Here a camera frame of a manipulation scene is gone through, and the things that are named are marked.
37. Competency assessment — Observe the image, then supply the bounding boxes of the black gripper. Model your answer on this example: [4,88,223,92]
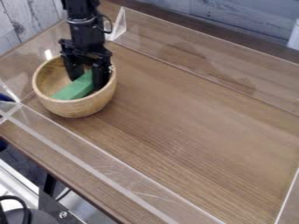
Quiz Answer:
[59,16,114,91]

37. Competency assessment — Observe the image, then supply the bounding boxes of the brown wooden bowl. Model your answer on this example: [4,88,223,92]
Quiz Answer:
[32,56,118,118]

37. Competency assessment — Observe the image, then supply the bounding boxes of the grey metal bracket with screw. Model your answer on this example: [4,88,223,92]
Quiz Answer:
[39,198,86,224]

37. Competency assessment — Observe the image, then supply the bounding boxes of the black table leg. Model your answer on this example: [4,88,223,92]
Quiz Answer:
[43,174,58,197]

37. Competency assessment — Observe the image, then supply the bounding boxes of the clear acrylic tray walls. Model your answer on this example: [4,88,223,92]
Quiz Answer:
[0,3,299,224]

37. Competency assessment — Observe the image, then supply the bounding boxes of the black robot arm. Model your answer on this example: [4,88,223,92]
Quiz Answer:
[59,0,112,90]

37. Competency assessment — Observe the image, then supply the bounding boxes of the white object at right edge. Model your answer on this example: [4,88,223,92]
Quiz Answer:
[287,18,299,51]

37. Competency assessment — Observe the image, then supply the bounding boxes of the green rectangular block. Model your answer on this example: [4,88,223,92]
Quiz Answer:
[51,71,94,100]

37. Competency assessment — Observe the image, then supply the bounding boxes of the black cable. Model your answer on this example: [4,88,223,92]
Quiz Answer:
[0,195,34,224]

